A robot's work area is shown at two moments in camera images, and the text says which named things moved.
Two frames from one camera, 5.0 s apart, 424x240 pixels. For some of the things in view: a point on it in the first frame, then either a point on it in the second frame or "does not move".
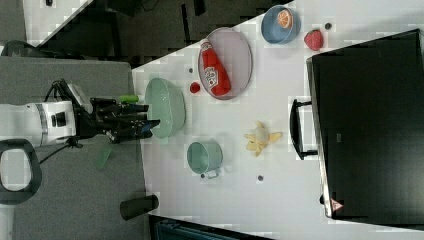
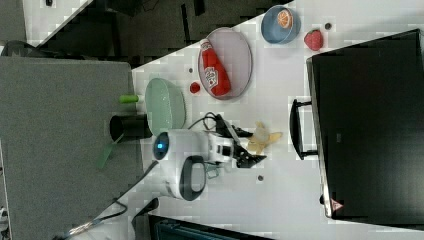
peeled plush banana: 260,138 does not move
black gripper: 106,117 to 244,158
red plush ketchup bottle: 218,79 does not move
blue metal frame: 165,228 does not move
